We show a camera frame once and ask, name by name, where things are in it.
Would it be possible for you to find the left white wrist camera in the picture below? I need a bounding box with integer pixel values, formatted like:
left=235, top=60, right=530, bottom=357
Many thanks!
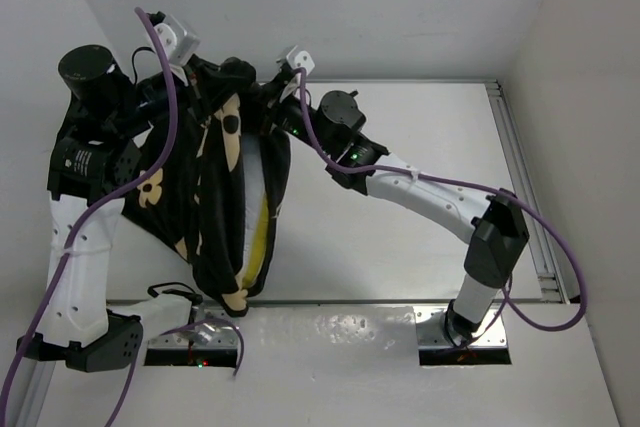
left=154, top=15, right=200, bottom=68

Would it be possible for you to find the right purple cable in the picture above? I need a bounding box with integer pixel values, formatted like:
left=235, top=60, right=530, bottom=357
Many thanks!
left=294, top=66, right=588, bottom=349

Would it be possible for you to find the white front cover board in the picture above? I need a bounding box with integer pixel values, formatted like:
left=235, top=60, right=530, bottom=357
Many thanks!
left=38, top=306, right=618, bottom=426

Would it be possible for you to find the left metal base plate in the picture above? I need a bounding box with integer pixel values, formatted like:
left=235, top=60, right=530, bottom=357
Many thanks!
left=148, top=308, right=239, bottom=350

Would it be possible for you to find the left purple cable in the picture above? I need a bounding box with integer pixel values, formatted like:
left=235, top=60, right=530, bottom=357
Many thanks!
left=0, top=6, right=246, bottom=427

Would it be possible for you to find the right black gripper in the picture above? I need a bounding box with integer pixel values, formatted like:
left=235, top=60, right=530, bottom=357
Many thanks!
left=229, top=71, right=336, bottom=156

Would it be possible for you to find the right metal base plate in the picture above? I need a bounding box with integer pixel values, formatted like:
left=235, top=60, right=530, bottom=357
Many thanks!
left=413, top=304, right=508, bottom=352

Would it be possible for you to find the purple cable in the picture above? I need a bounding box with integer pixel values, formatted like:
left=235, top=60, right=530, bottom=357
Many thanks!
left=0, top=6, right=246, bottom=427
left=294, top=66, right=588, bottom=349

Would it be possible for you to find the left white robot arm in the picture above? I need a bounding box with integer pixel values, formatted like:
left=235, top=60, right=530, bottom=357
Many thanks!
left=16, top=45, right=194, bottom=373

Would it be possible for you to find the black floral pillowcase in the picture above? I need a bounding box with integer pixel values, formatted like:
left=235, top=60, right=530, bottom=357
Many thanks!
left=123, top=57, right=291, bottom=317

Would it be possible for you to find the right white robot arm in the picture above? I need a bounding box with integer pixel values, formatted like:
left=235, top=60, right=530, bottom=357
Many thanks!
left=264, top=78, right=529, bottom=348

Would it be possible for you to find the cream foam pillow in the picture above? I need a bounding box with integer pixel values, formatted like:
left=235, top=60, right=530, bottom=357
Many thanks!
left=238, top=135, right=269, bottom=289

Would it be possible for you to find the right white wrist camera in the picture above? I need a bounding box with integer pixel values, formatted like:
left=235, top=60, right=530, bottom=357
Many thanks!
left=276, top=45, right=315, bottom=74

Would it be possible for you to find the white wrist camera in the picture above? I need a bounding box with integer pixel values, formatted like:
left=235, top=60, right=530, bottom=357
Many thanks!
left=276, top=45, right=315, bottom=74
left=154, top=15, right=200, bottom=68

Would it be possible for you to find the metal base plate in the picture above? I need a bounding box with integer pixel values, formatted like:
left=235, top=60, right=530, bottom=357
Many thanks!
left=413, top=304, right=508, bottom=352
left=148, top=308, right=239, bottom=350

